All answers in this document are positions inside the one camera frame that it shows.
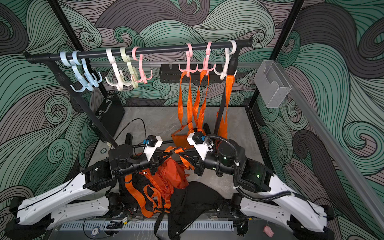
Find light blue hook outer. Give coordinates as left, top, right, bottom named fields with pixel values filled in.
left=60, top=51, right=94, bottom=93

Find orange tote bag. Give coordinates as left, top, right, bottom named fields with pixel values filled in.
left=170, top=71, right=196, bottom=149

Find white hook right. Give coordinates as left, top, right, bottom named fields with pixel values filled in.
left=214, top=40, right=237, bottom=80

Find light blue hook inner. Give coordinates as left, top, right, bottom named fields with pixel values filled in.
left=72, top=51, right=103, bottom=88

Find white slotted cable duct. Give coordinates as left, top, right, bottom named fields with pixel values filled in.
left=60, top=220, right=234, bottom=233

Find clear mesh wall bin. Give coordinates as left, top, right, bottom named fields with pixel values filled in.
left=254, top=61, right=292, bottom=109

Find black bag orange straps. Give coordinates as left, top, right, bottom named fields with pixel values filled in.
left=152, top=180, right=232, bottom=240

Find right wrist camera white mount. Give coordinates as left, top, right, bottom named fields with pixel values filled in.
left=187, top=132, right=214, bottom=161

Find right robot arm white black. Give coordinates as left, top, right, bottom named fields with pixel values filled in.
left=186, top=136, right=336, bottom=240

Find pink hook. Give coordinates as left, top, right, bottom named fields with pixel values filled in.
left=178, top=43, right=198, bottom=77
left=132, top=47, right=153, bottom=84
left=197, top=42, right=217, bottom=76

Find black corrugated cable hose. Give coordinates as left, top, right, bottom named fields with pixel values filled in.
left=203, top=134, right=322, bottom=217

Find pale green hook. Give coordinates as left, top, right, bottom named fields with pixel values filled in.
left=120, top=47, right=139, bottom=89

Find white hook left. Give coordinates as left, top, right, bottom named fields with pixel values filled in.
left=105, top=49, right=132, bottom=91

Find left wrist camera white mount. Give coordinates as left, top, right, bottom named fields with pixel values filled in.
left=144, top=135, right=163, bottom=162

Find black perforated wall bracket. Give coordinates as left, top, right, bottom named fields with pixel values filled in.
left=159, top=64, right=223, bottom=83

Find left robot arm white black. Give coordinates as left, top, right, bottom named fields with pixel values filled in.
left=5, top=145, right=170, bottom=240

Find pink small object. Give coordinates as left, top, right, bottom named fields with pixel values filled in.
left=263, top=226, right=274, bottom=238

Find light blue hook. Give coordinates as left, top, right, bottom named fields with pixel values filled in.
left=72, top=51, right=103, bottom=88
left=60, top=51, right=94, bottom=93

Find black clothes rack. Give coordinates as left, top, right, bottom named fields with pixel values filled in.
left=23, top=37, right=253, bottom=147

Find white hook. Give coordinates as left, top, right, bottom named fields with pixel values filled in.
left=214, top=40, right=237, bottom=80
left=105, top=49, right=132, bottom=91

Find black box on wall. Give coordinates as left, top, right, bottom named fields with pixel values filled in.
left=95, top=93, right=125, bottom=137

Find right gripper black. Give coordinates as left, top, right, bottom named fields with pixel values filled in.
left=181, top=145, right=239, bottom=176

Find orange fanny pack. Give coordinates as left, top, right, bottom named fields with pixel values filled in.
left=218, top=75, right=235, bottom=139

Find red orange black backpack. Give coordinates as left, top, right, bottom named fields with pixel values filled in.
left=119, top=157, right=194, bottom=218

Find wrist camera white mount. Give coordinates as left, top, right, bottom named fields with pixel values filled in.
left=144, top=135, right=163, bottom=162
left=187, top=132, right=214, bottom=161

